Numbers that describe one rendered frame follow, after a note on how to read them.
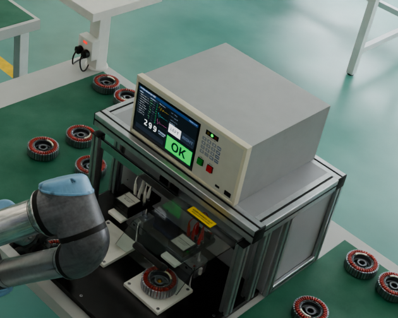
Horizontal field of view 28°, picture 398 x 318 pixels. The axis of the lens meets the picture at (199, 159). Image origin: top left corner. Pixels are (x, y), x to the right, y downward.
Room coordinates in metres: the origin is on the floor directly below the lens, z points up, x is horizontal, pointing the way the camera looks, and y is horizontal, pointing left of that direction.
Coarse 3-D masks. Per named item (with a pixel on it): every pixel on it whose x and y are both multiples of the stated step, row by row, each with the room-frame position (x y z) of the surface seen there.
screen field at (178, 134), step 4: (172, 128) 1.89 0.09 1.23; (176, 128) 1.88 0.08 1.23; (172, 132) 1.89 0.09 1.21; (176, 132) 1.88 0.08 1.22; (180, 132) 1.87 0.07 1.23; (176, 136) 1.88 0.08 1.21; (180, 136) 1.87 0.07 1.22; (184, 136) 1.86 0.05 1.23; (188, 136) 1.85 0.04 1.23; (184, 140) 1.86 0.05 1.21; (188, 140) 1.85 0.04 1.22; (192, 140) 1.84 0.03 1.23; (188, 144) 1.85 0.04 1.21; (192, 144) 1.84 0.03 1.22; (192, 148) 1.84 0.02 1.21
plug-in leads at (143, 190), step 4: (136, 184) 1.95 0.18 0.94; (144, 184) 1.97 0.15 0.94; (148, 184) 1.98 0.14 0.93; (136, 188) 1.95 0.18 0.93; (140, 188) 1.93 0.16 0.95; (144, 188) 1.96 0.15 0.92; (148, 188) 1.98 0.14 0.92; (136, 192) 1.95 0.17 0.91; (140, 192) 1.93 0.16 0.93; (144, 192) 1.92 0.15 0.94; (148, 192) 1.94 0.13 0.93; (144, 196) 1.92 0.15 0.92; (148, 196) 1.94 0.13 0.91; (144, 200) 1.92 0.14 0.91
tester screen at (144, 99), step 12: (144, 96) 1.97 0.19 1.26; (144, 108) 1.96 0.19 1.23; (156, 108) 1.93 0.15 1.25; (168, 108) 1.91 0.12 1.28; (156, 120) 1.93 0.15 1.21; (168, 120) 1.90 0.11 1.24; (180, 120) 1.87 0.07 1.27; (144, 132) 1.95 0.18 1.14; (168, 132) 1.90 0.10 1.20; (192, 132) 1.84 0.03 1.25
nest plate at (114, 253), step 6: (108, 222) 1.93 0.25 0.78; (108, 228) 1.90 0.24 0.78; (114, 228) 1.90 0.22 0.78; (114, 234) 1.88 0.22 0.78; (120, 234) 1.88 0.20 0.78; (114, 240) 1.85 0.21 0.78; (114, 246) 1.82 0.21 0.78; (108, 252) 1.79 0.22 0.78; (114, 252) 1.79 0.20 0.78; (120, 252) 1.80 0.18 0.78; (108, 258) 1.76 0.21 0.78; (114, 258) 1.77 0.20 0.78; (120, 258) 1.79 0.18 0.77; (102, 264) 1.73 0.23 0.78; (108, 264) 1.75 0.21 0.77
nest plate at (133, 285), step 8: (128, 280) 1.69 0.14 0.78; (136, 280) 1.70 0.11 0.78; (152, 280) 1.71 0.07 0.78; (128, 288) 1.66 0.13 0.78; (136, 288) 1.66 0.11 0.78; (184, 288) 1.70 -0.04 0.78; (136, 296) 1.64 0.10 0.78; (144, 296) 1.64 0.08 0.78; (176, 296) 1.67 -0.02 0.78; (184, 296) 1.68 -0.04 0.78; (152, 304) 1.61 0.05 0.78; (160, 304) 1.62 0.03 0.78; (168, 304) 1.63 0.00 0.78; (160, 312) 1.60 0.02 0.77
